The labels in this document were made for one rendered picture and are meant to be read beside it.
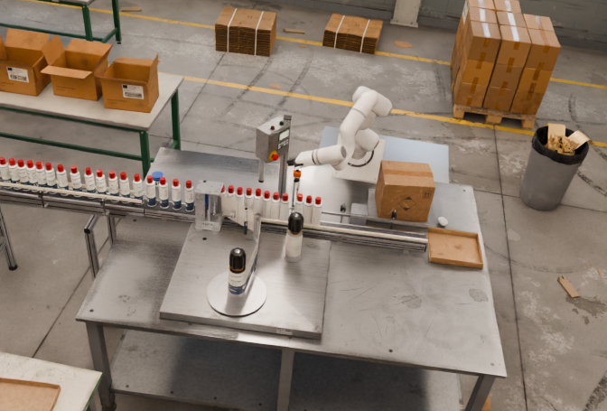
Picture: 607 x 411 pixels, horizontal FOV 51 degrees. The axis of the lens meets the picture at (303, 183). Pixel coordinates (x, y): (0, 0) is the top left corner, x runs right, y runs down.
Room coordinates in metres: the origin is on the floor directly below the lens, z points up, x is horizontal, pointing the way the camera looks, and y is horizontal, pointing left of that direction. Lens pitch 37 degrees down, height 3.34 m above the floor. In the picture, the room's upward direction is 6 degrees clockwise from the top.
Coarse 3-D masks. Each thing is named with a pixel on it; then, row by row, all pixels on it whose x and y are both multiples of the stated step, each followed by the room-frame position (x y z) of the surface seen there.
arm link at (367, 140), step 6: (360, 132) 3.23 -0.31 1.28; (366, 132) 3.23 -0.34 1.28; (372, 132) 3.25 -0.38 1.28; (360, 138) 3.21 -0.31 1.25; (366, 138) 3.20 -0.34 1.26; (372, 138) 3.20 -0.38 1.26; (378, 138) 3.24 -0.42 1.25; (360, 144) 3.20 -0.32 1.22; (366, 144) 3.19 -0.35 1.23; (372, 144) 3.19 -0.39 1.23; (354, 150) 3.33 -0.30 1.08; (360, 150) 3.26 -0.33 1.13; (366, 150) 3.21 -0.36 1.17; (372, 150) 3.21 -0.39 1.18
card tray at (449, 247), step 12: (432, 228) 2.91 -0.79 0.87; (432, 240) 2.83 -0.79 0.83; (444, 240) 2.84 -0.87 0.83; (456, 240) 2.86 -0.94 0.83; (468, 240) 2.87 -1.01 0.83; (432, 252) 2.73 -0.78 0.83; (444, 252) 2.74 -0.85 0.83; (456, 252) 2.75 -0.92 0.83; (468, 252) 2.76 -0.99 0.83; (480, 252) 2.75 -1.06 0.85; (456, 264) 2.65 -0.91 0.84; (468, 264) 2.65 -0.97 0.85; (480, 264) 2.64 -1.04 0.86
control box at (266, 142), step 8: (272, 120) 2.95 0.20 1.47; (280, 120) 2.96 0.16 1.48; (264, 128) 2.87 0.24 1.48; (280, 128) 2.88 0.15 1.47; (264, 136) 2.83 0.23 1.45; (272, 136) 2.82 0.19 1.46; (288, 136) 2.93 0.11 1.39; (256, 144) 2.87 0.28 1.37; (264, 144) 2.83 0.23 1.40; (272, 144) 2.83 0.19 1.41; (288, 144) 2.94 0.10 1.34; (256, 152) 2.87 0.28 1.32; (264, 152) 2.83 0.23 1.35; (272, 152) 2.83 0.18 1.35; (280, 152) 2.88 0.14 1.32; (264, 160) 2.83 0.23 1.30; (272, 160) 2.83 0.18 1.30
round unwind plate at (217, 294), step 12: (216, 276) 2.31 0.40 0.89; (228, 276) 2.32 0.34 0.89; (252, 276) 2.34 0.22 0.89; (216, 288) 2.23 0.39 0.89; (228, 288) 2.24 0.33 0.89; (252, 288) 2.26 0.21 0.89; (264, 288) 2.27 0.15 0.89; (216, 300) 2.16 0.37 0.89; (228, 300) 2.16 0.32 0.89; (240, 300) 2.17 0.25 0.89; (252, 300) 2.18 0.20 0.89; (264, 300) 2.19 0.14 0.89; (228, 312) 2.09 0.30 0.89; (240, 312) 2.10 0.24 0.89; (252, 312) 2.10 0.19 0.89
